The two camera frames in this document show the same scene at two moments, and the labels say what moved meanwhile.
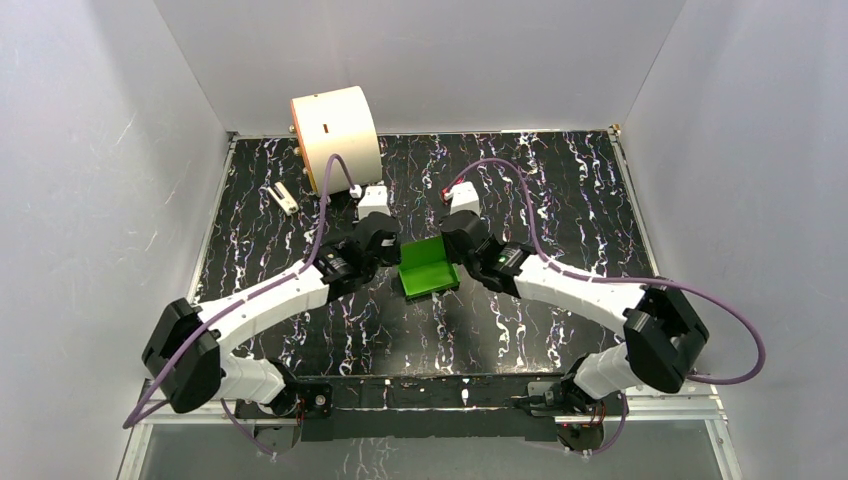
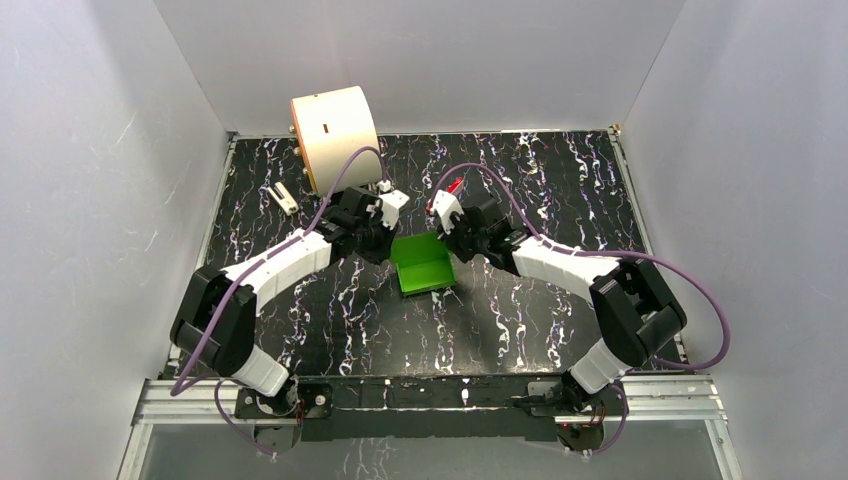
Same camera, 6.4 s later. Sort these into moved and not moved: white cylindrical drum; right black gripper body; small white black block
Moved: right black gripper body
Not moved: white cylindrical drum; small white black block
